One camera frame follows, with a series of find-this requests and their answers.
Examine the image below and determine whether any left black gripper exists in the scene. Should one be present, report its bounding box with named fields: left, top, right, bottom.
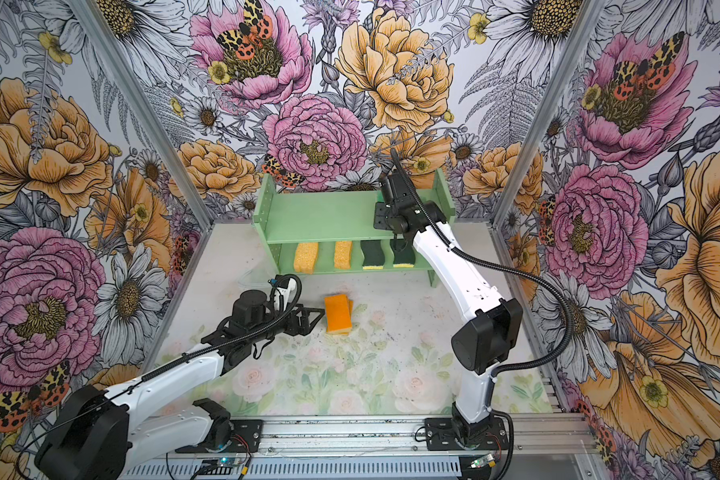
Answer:
left=249, top=301, right=324, bottom=342

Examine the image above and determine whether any orange scrub sponge top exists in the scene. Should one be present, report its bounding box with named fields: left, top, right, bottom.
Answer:
left=324, top=294, right=352, bottom=335

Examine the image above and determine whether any dark green scrub sponge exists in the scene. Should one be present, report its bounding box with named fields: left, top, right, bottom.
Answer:
left=360, top=240, right=386, bottom=270
left=390, top=238, right=416, bottom=268

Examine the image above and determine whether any yellow cellulose sponge front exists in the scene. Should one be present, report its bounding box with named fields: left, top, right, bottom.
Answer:
left=333, top=241, right=353, bottom=270

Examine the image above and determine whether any yellow cellulose sponge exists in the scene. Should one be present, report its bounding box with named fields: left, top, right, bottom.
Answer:
left=293, top=242, right=319, bottom=275
left=333, top=241, right=353, bottom=270

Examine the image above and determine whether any yellow cellulose sponge back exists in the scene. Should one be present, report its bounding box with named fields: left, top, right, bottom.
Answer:
left=293, top=242, right=319, bottom=275

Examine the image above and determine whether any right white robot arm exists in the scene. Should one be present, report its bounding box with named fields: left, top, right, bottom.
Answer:
left=375, top=171, right=523, bottom=446

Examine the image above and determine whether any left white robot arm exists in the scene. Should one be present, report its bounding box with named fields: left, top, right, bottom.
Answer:
left=34, top=290, right=325, bottom=479

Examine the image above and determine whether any light green wooden shelf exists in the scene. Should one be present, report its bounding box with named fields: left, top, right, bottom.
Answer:
left=253, top=168, right=457, bottom=294

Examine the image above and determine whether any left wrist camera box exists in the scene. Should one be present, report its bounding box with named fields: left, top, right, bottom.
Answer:
left=270, top=277, right=297, bottom=304

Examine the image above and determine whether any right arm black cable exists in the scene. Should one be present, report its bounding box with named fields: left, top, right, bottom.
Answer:
left=389, top=149, right=574, bottom=379

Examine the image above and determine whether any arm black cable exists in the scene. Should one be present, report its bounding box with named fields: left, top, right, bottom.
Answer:
left=11, top=274, right=304, bottom=480
left=389, top=149, right=574, bottom=379

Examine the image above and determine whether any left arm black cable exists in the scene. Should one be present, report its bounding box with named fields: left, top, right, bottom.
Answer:
left=11, top=274, right=304, bottom=480

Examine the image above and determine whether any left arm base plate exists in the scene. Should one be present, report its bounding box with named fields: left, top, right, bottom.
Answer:
left=175, top=419, right=264, bottom=454

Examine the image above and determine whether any white slotted cable duct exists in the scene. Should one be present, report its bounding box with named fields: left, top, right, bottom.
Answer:
left=121, top=456, right=462, bottom=479

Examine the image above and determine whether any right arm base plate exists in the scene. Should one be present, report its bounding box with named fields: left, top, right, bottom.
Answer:
left=424, top=416, right=509, bottom=452

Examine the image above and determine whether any aluminium front rail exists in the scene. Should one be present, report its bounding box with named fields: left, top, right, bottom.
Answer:
left=92, top=415, right=598, bottom=460

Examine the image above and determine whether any right aluminium corner post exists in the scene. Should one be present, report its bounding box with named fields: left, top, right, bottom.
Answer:
left=490, top=1, right=603, bottom=230

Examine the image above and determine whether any aluminium corner post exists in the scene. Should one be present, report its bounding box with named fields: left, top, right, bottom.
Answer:
left=490, top=1, right=603, bottom=230
left=65, top=0, right=214, bottom=232

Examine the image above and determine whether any left aluminium corner post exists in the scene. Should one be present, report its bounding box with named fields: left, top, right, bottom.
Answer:
left=65, top=0, right=214, bottom=232

